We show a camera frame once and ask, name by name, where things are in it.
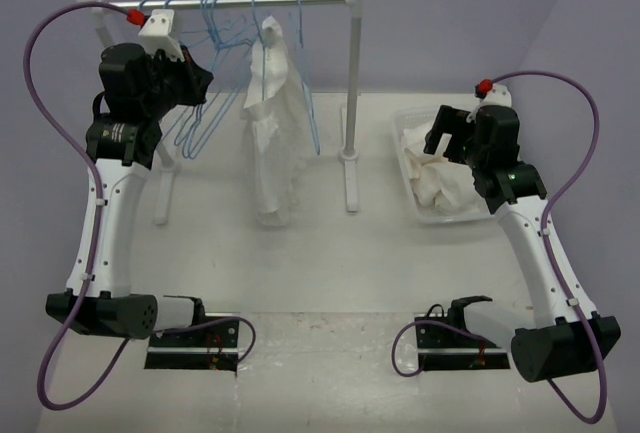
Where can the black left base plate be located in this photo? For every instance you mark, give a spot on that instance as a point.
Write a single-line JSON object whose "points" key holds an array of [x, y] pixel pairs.
{"points": [[212, 349]]}

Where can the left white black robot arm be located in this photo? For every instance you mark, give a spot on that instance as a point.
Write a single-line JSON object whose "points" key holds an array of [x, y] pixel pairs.
{"points": [[98, 299]]}

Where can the white hanging skirt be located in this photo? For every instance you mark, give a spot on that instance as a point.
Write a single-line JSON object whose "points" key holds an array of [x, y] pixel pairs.
{"points": [[276, 131]]}

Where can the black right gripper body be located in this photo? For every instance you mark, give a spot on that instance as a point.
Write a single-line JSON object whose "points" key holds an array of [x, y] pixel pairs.
{"points": [[474, 153]]}

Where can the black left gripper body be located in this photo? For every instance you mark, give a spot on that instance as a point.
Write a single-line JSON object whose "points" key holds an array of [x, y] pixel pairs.
{"points": [[153, 98]]}

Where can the white right rack post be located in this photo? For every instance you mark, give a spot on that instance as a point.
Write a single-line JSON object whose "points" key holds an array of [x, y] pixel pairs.
{"points": [[349, 154]]}

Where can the light blue skirt hanger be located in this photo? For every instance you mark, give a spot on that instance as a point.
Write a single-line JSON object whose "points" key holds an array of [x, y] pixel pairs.
{"points": [[257, 23]]}

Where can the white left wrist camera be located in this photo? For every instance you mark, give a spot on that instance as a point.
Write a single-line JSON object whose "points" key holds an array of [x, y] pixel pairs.
{"points": [[160, 33]]}

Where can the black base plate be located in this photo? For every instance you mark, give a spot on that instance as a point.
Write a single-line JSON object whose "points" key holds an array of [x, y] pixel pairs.
{"points": [[212, 349], [440, 349]]}

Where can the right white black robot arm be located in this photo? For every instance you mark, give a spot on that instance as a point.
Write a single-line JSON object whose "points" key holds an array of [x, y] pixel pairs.
{"points": [[564, 334]]}

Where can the white skirt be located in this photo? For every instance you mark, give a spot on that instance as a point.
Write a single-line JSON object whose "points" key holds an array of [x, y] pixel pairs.
{"points": [[276, 131], [436, 182]]}

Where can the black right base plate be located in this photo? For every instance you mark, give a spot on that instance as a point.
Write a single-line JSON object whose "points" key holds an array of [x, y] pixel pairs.
{"points": [[440, 349]]}

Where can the white perforated plastic basket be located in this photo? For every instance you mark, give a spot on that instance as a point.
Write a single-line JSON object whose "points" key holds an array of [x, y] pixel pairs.
{"points": [[409, 119]]}

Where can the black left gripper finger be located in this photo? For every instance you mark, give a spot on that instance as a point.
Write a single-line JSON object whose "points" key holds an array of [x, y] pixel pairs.
{"points": [[187, 64], [200, 81]]}

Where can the silver clothes rack rail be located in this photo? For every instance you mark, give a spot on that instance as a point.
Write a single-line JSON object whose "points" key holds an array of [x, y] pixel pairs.
{"points": [[184, 5]]}

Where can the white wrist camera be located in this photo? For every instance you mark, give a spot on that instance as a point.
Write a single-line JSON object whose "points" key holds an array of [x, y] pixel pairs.
{"points": [[492, 93], [160, 33]]}

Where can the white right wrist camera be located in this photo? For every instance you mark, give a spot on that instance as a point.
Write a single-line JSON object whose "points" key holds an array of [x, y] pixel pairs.
{"points": [[492, 93]]}

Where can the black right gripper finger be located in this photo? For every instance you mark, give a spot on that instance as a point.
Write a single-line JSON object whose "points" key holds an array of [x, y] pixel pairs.
{"points": [[452, 121], [436, 143]]}

